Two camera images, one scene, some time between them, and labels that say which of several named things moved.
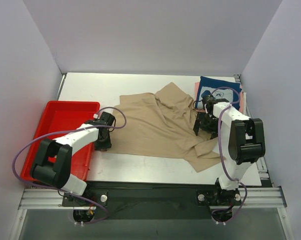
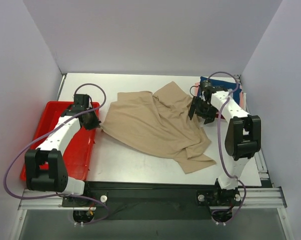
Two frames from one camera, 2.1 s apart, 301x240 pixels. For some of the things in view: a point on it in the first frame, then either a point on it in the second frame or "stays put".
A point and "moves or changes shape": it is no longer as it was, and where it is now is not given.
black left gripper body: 103,143 -> 91,121
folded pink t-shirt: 196,88 stays put
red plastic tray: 63,115 stays put
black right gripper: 205,122 -> 200,108
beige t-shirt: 161,124 moves or changes shape
